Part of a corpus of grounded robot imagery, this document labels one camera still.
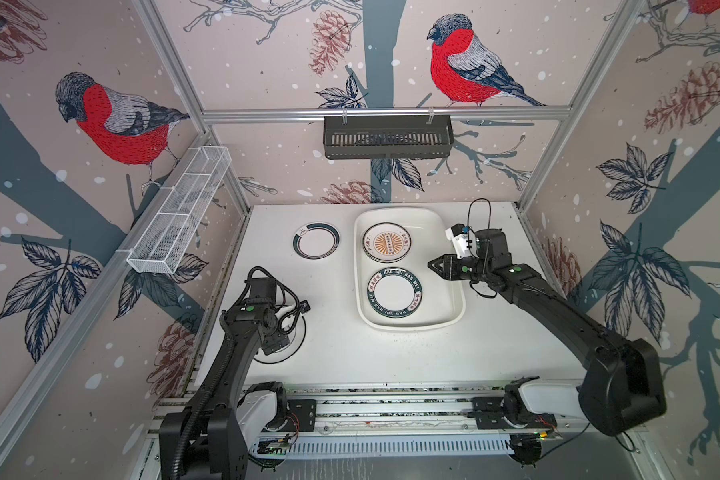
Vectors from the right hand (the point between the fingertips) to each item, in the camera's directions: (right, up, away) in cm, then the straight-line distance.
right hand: (430, 266), depth 82 cm
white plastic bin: (+7, -13, +11) cm, 18 cm away
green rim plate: (-9, -10, +13) cm, 19 cm away
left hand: (-47, -16, 0) cm, 50 cm away
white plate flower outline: (-39, -22, +4) cm, 45 cm away
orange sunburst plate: (-11, +6, +25) cm, 28 cm away
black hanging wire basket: (-20, +44, +25) cm, 54 cm away
